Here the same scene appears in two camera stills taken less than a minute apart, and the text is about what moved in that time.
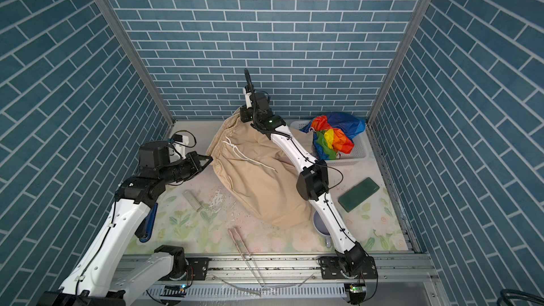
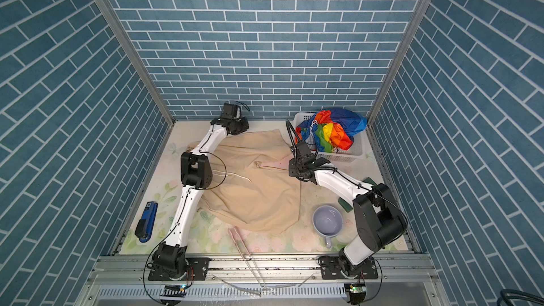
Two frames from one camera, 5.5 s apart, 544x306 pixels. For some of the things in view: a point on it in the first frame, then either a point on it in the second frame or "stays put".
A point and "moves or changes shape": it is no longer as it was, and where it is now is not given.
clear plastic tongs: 250,267 stays put
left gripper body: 180,170 -> 237,125
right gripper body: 248,115 -> 295,168
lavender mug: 321,227 stays put
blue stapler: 144,232 stays put
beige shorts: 253,173 moves or changes shape
